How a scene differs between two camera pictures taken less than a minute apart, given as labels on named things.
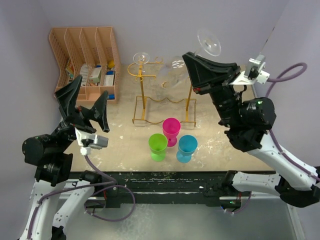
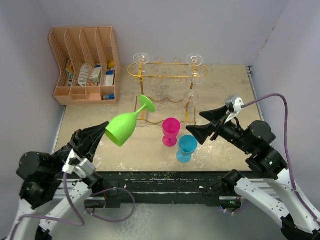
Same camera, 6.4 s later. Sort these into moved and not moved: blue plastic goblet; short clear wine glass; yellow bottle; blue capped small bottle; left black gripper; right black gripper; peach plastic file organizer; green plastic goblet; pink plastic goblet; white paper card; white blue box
Moved: right black gripper; green plastic goblet; left black gripper; short clear wine glass
Not moved: pink plastic goblet; yellow bottle; peach plastic file organizer; white blue box; blue plastic goblet; white paper card; blue capped small bottle
